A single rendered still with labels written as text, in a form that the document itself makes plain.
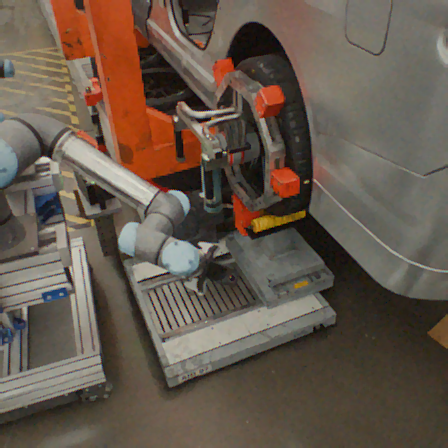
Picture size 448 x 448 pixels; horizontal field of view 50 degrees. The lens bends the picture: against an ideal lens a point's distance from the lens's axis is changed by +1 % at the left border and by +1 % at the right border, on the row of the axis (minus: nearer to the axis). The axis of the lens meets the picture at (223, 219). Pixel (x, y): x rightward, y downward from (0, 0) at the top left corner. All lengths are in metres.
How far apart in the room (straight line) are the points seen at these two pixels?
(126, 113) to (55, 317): 0.96
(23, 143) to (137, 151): 1.17
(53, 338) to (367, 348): 1.38
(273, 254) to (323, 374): 0.60
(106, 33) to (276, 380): 1.61
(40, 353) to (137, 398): 0.44
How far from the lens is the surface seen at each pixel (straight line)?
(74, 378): 2.03
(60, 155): 1.25
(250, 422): 2.07
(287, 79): 1.80
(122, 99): 2.20
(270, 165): 1.74
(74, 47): 4.12
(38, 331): 2.24
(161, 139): 2.35
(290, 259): 2.34
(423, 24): 1.18
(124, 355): 2.31
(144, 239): 1.10
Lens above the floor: 1.82
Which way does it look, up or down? 38 degrees down
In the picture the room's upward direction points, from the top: 3 degrees counter-clockwise
